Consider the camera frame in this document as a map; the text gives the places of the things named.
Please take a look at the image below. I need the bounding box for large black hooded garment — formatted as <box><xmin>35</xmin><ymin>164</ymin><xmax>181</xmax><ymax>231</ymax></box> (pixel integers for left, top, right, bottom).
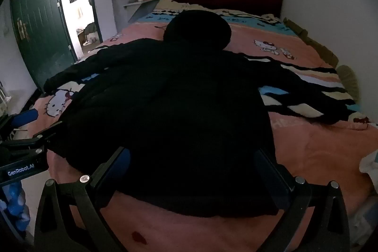
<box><xmin>43</xmin><ymin>10</ymin><xmax>350</xmax><ymax>218</ymax></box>

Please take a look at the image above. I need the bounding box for blue gloved left hand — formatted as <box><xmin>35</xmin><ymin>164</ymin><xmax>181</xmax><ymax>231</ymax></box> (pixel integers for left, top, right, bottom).
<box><xmin>1</xmin><ymin>181</ymin><xmax>30</xmax><ymax>231</ymax></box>

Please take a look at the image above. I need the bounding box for white cloth at bedside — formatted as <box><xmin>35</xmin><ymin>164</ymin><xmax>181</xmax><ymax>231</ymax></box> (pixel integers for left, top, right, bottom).
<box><xmin>359</xmin><ymin>150</ymin><xmax>378</xmax><ymax>192</ymax></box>

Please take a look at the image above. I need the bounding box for green door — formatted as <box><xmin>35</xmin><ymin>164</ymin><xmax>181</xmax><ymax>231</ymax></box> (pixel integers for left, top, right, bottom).
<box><xmin>10</xmin><ymin>0</ymin><xmax>76</xmax><ymax>89</ymax></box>

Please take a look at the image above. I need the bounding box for olive mattress edge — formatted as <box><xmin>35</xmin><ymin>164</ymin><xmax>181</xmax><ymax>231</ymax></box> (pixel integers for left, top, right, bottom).
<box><xmin>283</xmin><ymin>18</ymin><xmax>360</xmax><ymax>102</ymax></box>

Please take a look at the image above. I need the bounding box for white wall shelf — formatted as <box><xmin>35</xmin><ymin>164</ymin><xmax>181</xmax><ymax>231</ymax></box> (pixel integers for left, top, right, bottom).
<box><xmin>124</xmin><ymin>0</ymin><xmax>156</xmax><ymax>8</ymax></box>

